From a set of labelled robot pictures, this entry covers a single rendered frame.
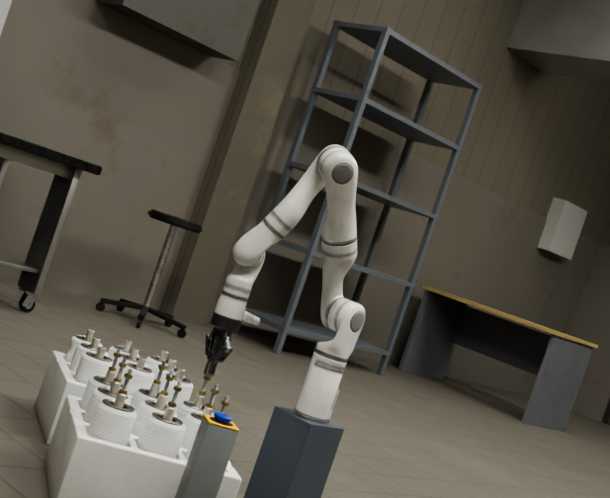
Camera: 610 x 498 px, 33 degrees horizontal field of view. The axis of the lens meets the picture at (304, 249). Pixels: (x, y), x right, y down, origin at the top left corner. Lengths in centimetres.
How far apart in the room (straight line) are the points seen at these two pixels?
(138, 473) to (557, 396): 568
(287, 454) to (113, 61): 370
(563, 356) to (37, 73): 413
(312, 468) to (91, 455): 67
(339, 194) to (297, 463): 71
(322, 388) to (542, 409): 503
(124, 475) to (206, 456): 22
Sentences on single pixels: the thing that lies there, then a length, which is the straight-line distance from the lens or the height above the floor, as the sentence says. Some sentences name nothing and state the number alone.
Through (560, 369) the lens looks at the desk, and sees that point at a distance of 773.
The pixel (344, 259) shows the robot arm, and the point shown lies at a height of 73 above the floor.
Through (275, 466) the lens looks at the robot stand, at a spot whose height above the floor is 16.
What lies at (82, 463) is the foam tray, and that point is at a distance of 238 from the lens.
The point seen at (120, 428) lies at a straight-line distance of 240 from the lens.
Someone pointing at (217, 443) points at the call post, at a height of 28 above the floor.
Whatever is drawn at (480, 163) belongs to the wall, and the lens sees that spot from 870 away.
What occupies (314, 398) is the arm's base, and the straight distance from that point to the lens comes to 277.
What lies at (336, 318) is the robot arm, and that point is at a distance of 275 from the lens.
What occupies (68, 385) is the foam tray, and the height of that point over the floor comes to 17.
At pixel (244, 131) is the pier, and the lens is 658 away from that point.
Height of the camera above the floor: 76
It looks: 1 degrees down
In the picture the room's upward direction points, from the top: 19 degrees clockwise
